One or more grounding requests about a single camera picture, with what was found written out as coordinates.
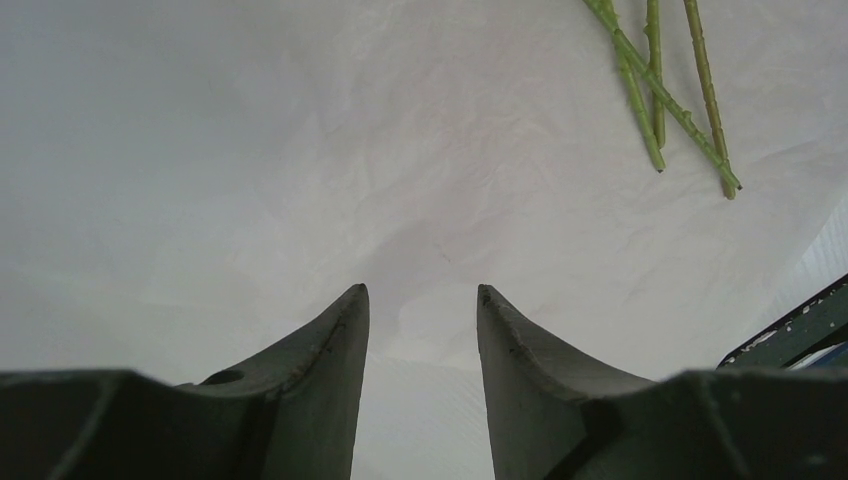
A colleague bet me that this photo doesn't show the pink flower two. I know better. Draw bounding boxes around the pink flower two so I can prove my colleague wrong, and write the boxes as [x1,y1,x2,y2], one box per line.
[643,0,666,149]

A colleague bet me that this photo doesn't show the white wrapping paper sheet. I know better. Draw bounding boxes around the white wrapping paper sheet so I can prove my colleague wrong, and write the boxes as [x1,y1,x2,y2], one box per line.
[1,1,847,479]

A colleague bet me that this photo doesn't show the pink flower one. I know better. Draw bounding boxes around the pink flower one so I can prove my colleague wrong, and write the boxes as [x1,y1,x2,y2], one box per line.
[585,1,742,192]

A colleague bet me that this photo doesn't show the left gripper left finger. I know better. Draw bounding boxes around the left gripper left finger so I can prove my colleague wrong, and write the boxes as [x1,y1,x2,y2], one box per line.
[1,284,370,479]

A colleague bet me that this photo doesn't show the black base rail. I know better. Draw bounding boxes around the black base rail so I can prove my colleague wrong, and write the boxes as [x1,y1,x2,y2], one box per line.
[718,276,847,369]

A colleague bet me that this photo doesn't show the pink flower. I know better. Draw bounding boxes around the pink flower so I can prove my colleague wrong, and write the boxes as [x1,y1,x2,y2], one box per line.
[596,0,667,175]
[683,0,738,200]

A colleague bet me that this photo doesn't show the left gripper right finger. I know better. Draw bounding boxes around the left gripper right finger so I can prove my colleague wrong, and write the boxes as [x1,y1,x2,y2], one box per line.
[476,284,847,479]

